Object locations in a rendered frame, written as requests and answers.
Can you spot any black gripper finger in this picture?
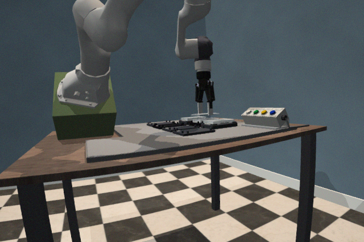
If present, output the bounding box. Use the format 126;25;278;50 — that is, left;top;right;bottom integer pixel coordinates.
195;83;204;114
202;81;215;115

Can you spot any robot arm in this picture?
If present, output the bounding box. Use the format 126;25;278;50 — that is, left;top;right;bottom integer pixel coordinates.
57;0;213;109

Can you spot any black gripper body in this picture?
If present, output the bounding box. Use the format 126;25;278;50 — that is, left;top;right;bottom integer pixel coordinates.
196;71;211;89

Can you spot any grey button panel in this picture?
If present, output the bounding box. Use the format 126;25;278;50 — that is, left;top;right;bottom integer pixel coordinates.
241;107;309;129

